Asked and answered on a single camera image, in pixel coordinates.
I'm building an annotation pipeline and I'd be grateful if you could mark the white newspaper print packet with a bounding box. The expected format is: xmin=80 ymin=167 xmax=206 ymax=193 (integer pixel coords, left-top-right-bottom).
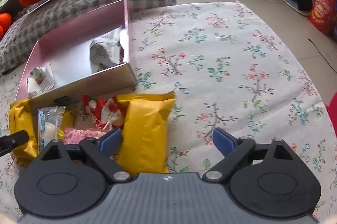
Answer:
xmin=90 ymin=27 xmax=122 ymax=73

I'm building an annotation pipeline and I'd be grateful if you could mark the small orange pumpkin cushion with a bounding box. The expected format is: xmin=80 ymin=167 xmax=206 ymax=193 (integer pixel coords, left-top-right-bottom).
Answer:
xmin=0 ymin=13 xmax=12 ymax=39

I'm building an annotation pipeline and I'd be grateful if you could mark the yellow snack packet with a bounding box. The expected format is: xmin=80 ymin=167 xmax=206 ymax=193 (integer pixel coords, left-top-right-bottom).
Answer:
xmin=116 ymin=91 xmax=175 ymax=176
xmin=8 ymin=99 xmax=75 ymax=166

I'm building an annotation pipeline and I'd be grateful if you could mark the red gift bag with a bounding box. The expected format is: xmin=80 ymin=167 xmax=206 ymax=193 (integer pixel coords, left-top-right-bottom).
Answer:
xmin=309 ymin=0 xmax=336 ymax=35

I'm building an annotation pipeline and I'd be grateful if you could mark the white blue snack packet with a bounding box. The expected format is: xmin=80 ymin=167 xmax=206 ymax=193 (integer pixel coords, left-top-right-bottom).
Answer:
xmin=38 ymin=106 xmax=66 ymax=152

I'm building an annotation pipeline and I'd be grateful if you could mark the pink cardboard box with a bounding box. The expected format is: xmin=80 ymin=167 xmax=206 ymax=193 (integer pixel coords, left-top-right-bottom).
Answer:
xmin=15 ymin=0 xmax=136 ymax=108

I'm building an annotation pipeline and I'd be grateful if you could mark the grey checked quilt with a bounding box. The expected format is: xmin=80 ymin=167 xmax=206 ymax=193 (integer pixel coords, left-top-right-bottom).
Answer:
xmin=1 ymin=0 xmax=177 ymax=73

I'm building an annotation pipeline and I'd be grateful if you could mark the pink peach oolong snack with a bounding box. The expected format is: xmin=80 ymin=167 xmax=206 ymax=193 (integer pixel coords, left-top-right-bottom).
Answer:
xmin=63 ymin=128 xmax=106 ymax=145

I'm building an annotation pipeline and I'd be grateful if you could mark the white triangular snack packet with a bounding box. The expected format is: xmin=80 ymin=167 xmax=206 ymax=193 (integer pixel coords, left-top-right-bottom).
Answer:
xmin=27 ymin=64 xmax=55 ymax=98

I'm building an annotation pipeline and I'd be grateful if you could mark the floral tablecloth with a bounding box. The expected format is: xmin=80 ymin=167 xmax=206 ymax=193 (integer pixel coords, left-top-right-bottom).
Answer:
xmin=0 ymin=1 xmax=337 ymax=223

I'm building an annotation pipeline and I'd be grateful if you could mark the red white candy packet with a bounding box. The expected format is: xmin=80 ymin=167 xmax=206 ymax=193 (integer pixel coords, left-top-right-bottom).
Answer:
xmin=82 ymin=95 xmax=126 ymax=131

